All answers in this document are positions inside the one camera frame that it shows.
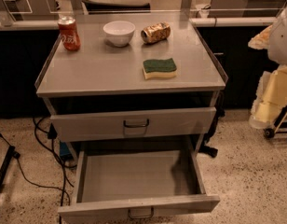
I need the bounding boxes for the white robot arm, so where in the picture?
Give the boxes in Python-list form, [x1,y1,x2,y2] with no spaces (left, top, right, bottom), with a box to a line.
[248,6,287,129]

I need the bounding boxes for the green and yellow sponge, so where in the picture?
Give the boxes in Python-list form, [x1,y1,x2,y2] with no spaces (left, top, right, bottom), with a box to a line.
[143,58,177,79]

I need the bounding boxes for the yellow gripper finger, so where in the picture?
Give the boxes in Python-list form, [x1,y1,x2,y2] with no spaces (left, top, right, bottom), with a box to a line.
[249,65,287,129]
[248,25,272,49]

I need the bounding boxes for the white bowl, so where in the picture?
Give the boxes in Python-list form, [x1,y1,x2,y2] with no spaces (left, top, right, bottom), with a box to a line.
[103,21,135,47]

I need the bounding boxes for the black floor cable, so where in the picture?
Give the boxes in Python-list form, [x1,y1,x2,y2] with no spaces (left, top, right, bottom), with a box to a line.
[0,116,78,224]

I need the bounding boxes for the gold crushed can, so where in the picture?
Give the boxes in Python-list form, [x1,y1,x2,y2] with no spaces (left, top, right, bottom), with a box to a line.
[141,22,171,44]

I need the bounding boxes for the clear acrylic barrier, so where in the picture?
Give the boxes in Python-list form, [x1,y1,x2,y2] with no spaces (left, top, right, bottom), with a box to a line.
[4,0,287,27]

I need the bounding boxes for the open middle drawer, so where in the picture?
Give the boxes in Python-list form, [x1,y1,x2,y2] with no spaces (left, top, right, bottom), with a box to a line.
[59,141,220,224]

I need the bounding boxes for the black stand leg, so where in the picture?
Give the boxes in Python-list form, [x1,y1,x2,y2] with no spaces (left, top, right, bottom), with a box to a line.
[0,146,15,188]

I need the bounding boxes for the red soda can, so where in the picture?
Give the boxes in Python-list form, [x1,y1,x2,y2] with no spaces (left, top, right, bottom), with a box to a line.
[58,16,80,51]

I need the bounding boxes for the black wheeled cart base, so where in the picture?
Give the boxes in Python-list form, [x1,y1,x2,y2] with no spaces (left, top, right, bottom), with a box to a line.
[264,106,287,139]

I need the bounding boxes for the closed top drawer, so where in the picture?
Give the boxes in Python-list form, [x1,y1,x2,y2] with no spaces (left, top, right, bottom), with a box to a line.
[51,107,216,142]

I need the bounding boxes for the grey metal drawer cabinet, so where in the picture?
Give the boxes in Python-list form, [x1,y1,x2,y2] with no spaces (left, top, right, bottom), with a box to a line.
[34,11,229,224]

